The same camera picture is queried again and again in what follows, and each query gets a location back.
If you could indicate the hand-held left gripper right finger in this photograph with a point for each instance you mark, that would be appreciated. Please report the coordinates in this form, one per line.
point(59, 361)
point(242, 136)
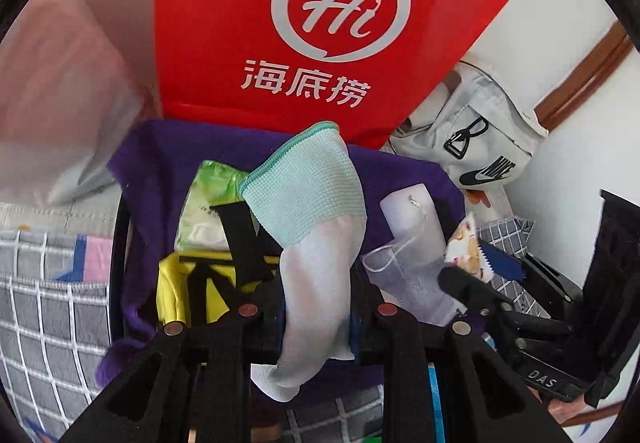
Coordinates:
point(370, 323)

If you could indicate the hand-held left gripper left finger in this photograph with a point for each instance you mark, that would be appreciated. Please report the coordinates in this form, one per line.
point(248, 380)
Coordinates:
point(260, 323)

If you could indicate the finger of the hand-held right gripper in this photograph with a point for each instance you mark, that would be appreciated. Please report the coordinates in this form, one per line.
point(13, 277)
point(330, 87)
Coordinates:
point(502, 265)
point(470, 290)

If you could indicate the cartoon printed packet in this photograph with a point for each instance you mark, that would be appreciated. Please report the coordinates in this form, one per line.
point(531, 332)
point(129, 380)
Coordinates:
point(470, 248)

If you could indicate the white glove with mint cuff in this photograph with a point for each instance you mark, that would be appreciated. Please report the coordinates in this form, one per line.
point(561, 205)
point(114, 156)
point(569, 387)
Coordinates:
point(310, 203)

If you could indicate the white sponge block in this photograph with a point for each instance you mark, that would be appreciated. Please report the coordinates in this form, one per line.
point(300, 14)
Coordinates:
point(400, 213)

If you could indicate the green wet wipes packet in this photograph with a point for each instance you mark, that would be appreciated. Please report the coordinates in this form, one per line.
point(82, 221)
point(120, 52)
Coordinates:
point(210, 203)

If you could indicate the grey crossbody bag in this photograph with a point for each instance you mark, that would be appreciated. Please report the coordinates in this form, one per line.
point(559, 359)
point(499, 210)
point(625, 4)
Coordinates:
point(480, 123)

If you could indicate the pink and blue sheet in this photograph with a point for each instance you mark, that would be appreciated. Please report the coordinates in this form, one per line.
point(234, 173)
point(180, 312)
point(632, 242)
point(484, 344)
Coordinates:
point(95, 255)

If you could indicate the purple towel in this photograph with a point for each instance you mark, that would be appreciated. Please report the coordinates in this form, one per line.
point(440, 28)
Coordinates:
point(160, 158)

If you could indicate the grey checked blanket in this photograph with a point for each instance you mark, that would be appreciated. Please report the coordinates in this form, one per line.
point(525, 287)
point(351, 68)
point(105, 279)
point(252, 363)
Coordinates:
point(50, 323)

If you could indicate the red paper bag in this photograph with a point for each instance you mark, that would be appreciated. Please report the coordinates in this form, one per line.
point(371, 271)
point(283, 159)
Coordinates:
point(225, 23)

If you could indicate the white plastic shopping bag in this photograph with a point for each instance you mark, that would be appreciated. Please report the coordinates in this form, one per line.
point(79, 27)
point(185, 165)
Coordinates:
point(65, 88)

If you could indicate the wooden door frame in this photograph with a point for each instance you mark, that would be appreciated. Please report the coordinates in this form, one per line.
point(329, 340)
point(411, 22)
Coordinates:
point(585, 78)

